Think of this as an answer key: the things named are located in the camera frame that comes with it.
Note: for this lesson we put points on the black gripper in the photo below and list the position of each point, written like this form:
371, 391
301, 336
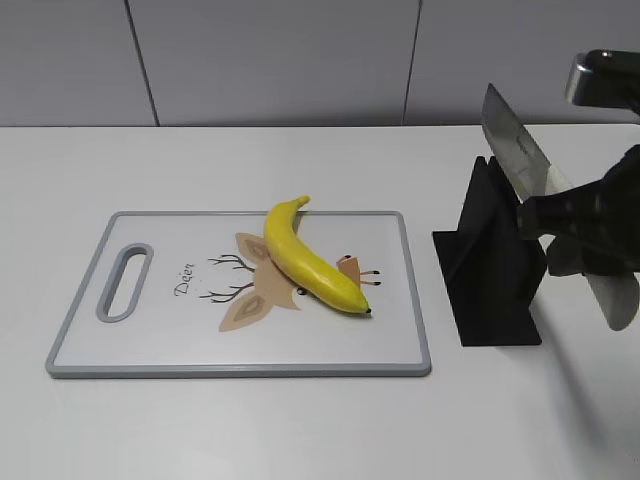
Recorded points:
610, 205

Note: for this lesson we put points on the white-handled kitchen knife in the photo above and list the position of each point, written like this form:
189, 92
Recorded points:
531, 173

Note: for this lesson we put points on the yellow plastic banana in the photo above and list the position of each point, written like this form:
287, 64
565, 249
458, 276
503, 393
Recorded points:
304, 267

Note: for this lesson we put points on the black knife stand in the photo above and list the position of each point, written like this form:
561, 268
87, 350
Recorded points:
491, 273

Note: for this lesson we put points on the white grey-rimmed cutting board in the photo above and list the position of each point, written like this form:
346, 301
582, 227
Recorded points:
194, 295

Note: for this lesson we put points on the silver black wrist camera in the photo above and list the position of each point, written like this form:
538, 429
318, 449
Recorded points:
605, 78

